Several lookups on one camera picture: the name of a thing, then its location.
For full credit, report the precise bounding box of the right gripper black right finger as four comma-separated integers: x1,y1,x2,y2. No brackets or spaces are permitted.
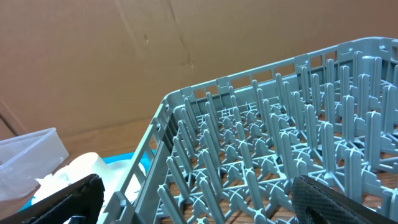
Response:
292,175,394,224

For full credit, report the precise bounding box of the clear plastic bin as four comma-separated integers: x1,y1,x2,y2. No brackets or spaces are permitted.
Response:
1,128,69,201

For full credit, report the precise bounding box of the teal serving tray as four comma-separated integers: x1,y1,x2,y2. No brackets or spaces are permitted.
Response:
20,149,156,212

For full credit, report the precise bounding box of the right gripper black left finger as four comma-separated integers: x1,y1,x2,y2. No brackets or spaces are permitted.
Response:
1,174,104,224

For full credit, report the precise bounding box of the white napkin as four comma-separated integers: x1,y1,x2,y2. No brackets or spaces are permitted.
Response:
31,174,71,205

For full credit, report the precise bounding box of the grey plastic dishwasher rack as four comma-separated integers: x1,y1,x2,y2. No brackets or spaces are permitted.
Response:
98,37,397,223

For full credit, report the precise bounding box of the white plastic cup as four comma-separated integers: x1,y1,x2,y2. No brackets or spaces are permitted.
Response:
65,152,112,186

